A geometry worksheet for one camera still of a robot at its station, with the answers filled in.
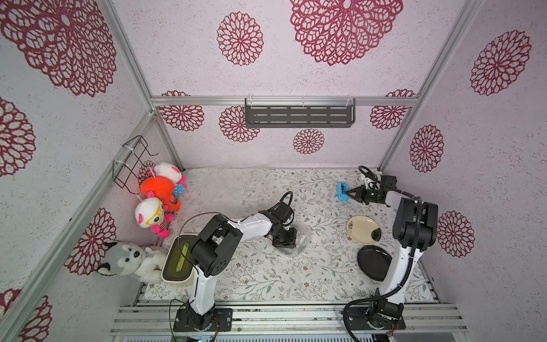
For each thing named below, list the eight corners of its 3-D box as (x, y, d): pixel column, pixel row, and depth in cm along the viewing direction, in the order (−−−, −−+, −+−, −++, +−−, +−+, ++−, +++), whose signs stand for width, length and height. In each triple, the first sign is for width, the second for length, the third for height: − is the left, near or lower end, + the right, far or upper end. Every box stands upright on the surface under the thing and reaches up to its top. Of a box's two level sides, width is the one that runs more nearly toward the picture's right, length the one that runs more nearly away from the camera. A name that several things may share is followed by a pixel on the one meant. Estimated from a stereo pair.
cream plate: (350, 244, 94) (351, 242, 93) (343, 217, 103) (344, 214, 102) (382, 244, 94) (384, 242, 93) (372, 217, 103) (374, 214, 102)
